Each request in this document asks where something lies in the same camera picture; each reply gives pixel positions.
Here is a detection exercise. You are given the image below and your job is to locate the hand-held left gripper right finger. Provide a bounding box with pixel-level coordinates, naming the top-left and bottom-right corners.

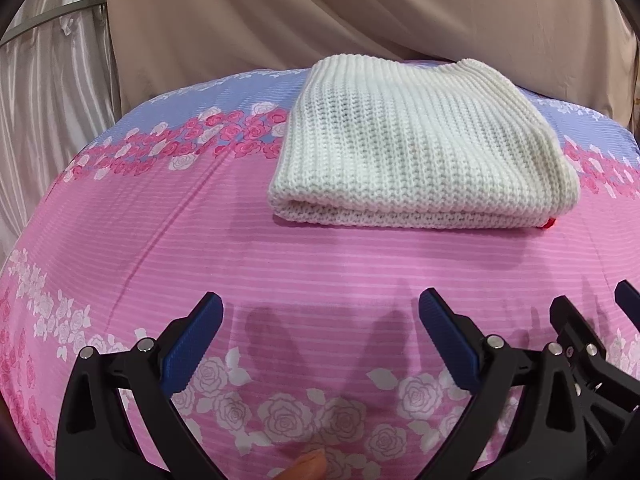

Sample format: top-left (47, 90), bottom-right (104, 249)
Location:
top-left (418, 287), bottom-right (617, 480)

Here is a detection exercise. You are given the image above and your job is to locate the silvery satin curtain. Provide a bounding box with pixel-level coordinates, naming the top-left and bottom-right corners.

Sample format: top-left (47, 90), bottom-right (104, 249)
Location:
top-left (0, 0), bottom-right (125, 266)

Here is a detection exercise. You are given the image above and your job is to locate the white striped knit sweater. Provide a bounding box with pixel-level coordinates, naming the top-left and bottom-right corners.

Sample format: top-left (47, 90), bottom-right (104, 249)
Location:
top-left (267, 56), bottom-right (582, 232)

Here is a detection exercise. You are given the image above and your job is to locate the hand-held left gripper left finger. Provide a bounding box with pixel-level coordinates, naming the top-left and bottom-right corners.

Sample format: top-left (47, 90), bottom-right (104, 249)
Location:
top-left (55, 291), bottom-right (225, 480)

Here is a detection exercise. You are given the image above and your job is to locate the pink and lilac floral bedsheet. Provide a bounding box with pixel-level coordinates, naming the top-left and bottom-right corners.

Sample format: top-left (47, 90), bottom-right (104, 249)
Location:
top-left (0, 57), bottom-right (640, 480)

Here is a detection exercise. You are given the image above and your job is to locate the beige curtain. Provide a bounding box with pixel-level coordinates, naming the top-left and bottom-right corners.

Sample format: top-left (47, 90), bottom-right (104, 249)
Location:
top-left (104, 0), bottom-right (640, 133)

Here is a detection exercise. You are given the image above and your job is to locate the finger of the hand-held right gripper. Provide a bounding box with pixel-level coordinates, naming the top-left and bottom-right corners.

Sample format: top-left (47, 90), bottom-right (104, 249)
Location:
top-left (549, 296), bottom-right (640, 466)
top-left (614, 280), bottom-right (640, 333)

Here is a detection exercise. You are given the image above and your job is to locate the person's left hand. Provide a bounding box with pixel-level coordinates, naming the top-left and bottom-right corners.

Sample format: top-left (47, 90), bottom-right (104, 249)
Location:
top-left (281, 449), bottom-right (329, 480)

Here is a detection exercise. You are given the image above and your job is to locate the grey metal rod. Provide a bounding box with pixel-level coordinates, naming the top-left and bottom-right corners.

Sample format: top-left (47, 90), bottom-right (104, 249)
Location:
top-left (0, 0), bottom-right (107, 47)

